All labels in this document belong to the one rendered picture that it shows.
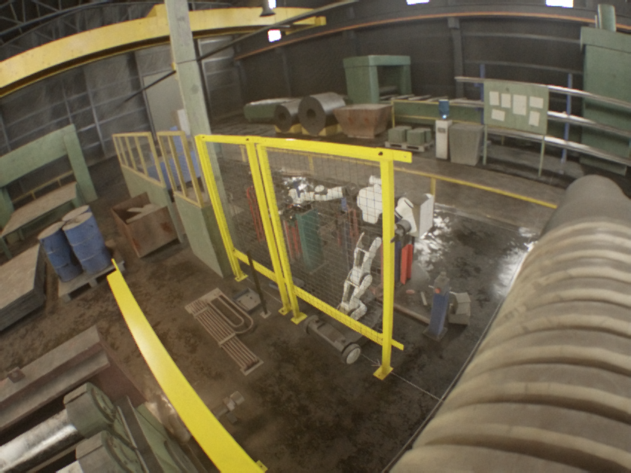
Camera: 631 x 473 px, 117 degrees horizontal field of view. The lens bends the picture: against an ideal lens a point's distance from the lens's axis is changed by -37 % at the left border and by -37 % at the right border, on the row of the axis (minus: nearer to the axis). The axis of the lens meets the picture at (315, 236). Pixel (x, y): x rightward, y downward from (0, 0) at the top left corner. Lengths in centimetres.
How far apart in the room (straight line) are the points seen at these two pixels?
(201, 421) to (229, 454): 8
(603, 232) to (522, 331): 12
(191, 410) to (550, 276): 55
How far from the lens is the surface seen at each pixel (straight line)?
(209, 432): 56
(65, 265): 574
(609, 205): 36
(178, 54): 368
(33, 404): 189
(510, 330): 21
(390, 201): 167
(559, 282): 22
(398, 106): 1198
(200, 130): 368
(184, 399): 61
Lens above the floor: 227
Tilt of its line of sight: 30 degrees down
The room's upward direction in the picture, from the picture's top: 8 degrees counter-clockwise
